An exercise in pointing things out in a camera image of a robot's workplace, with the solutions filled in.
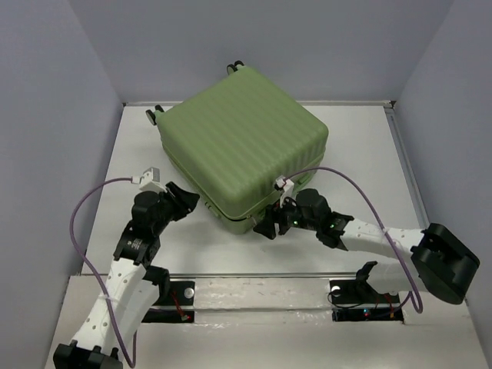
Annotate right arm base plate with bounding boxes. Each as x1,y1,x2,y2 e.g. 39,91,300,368
327,280,404,322

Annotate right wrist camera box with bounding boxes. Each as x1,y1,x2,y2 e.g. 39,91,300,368
274,175,294,208

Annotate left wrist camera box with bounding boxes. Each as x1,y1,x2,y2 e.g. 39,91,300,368
138,167,165,193

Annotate green hard-shell suitcase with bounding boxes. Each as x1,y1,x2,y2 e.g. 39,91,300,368
145,61,329,234

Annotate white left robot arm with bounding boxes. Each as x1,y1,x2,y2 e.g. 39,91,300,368
53,182,200,368

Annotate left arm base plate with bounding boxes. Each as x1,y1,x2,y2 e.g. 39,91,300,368
142,280,195,324

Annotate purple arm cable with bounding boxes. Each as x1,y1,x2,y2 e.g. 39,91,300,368
71,176,139,368
286,167,424,314

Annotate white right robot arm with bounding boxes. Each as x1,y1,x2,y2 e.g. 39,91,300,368
253,188,480,305

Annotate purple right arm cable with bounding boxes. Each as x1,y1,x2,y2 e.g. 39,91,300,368
286,167,424,314

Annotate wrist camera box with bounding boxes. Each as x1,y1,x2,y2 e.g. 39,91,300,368
138,167,165,193
274,175,294,208

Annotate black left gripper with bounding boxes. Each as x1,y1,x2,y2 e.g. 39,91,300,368
153,181,200,234

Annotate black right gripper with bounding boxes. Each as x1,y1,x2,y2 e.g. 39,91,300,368
252,191,319,238

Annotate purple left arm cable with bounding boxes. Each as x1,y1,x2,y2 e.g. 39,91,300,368
71,176,139,368

